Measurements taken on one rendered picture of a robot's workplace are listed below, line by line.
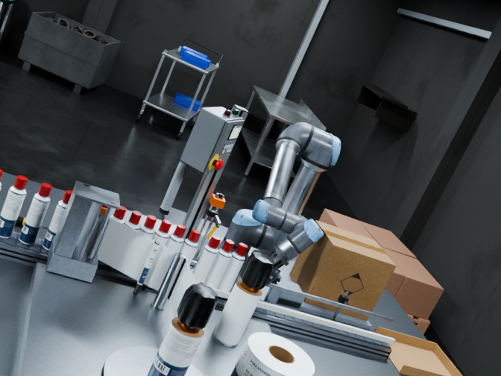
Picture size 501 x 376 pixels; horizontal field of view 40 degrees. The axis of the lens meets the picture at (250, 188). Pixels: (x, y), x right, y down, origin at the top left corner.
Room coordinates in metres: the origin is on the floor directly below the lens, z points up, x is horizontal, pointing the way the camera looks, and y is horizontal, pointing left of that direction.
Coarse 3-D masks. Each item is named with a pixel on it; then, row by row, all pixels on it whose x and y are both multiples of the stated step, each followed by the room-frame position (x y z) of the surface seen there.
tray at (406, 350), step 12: (396, 336) 2.62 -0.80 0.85; (408, 336) 2.64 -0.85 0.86; (396, 348) 2.54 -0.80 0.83; (408, 348) 2.59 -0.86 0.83; (420, 348) 2.65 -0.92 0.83; (432, 348) 2.69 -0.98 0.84; (396, 360) 2.43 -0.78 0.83; (408, 360) 2.48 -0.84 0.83; (420, 360) 2.53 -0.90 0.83; (432, 360) 2.59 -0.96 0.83; (444, 360) 2.60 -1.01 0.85; (408, 372) 2.36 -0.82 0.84; (420, 372) 2.37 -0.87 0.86; (432, 372) 2.39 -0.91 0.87; (444, 372) 2.52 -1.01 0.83; (456, 372) 2.51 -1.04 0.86
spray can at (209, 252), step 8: (216, 240) 2.15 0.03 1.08; (208, 248) 2.15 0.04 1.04; (216, 248) 2.17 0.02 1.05; (200, 256) 2.16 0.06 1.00; (208, 256) 2.14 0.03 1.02; (200, 264) 2.14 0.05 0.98; (208, 264) 2.14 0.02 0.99; (192, 272) 2.16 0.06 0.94; (200, 272) 2.14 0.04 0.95; (208, 272) 2.16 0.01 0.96; (200, 280) 2.14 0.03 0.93
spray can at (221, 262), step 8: (224, 248) 2.17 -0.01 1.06; (232, 248) 2.18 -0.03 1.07; (216, 256) 2.17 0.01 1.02; (224, 256) 2.16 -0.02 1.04; (216, 264) 2.16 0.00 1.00; (224, 264) 2.17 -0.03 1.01; (216, 272) 2.16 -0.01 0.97; (208, 280) 2.17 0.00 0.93; (216, 280) 2.16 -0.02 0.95; (216, 288) 2.18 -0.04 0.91
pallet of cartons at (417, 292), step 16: (336, 224) 5.46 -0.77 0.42; (352, 224) 5.67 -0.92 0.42; (368, 224) 5.91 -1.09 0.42; (384, 240) 5.61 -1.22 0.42; (400, 256) 5.37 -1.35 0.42; (400, 272) 4.94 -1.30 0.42; (416, 272) 5.12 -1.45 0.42; (400, 288) 4.91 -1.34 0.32; (416, 288) 4.94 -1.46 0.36; (432, 288) 4.98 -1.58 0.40; (400, 304) 4.93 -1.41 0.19; (416, 304) 4.97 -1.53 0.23; (432, 304) 5.01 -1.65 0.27; (416, 320) 4.97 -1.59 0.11
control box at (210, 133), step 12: (204, 108) 2.14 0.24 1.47; (216, 108) 2.22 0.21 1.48; (204, 120) 2.13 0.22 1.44; (216, 120) 2.12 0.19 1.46; (228, 120) 2.14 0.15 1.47; (240, 120) 2.24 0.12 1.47; (192, 132) 2.14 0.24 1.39; (204, 132) 2.13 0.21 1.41; (216, 132) 2.12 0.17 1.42; (228, 132) 2.16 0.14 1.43; (192, 144) 2.13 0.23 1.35; (204, 144) 2.12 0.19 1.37; (216, 144) 2.12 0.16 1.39; (192, 156) 2.13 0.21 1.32; (204, 156) 2.12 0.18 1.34; (216, 156) 2.15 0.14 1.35; (228, 156) 2.27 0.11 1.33; (204, 168) 2.12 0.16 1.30
